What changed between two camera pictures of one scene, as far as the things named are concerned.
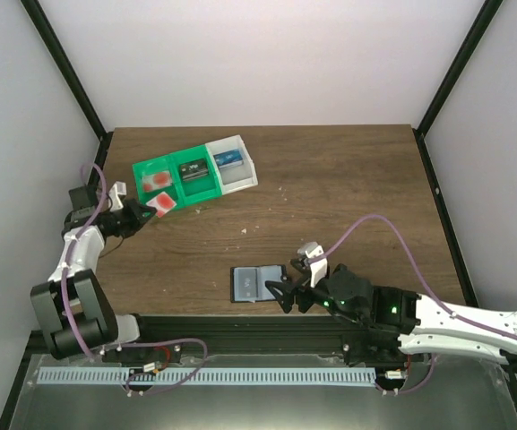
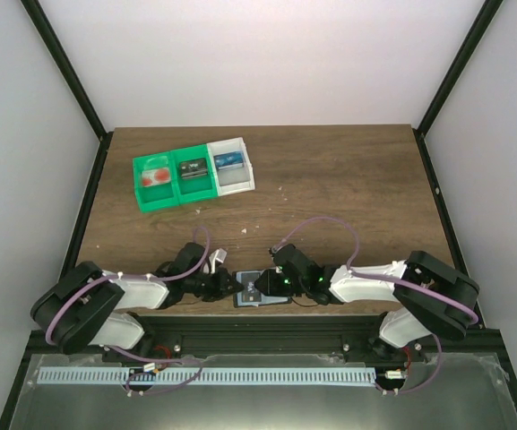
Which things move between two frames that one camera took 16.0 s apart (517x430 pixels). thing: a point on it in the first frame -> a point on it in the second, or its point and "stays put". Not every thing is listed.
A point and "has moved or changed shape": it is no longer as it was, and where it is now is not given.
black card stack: (193, 169) stays put
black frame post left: (73, 81) stays put
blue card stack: (228, 159) stays put
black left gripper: (129, 215) -> (221, 285)
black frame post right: (486, 13) stays put
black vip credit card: (245, 284) has moved or changed shape
